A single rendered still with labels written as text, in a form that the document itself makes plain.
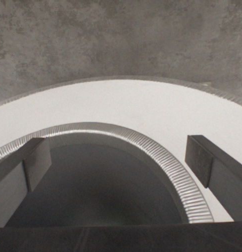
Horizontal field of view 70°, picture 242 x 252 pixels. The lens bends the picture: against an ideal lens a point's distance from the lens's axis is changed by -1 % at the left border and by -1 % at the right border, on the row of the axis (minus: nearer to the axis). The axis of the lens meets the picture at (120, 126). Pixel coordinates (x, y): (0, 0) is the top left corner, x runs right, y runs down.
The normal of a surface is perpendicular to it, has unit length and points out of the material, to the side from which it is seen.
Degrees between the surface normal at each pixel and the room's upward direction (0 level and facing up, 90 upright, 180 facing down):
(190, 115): 90
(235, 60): 0
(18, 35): 0
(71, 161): 14
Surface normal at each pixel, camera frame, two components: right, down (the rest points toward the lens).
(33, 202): 0.73, 0.36
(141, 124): -0.14, -0.76
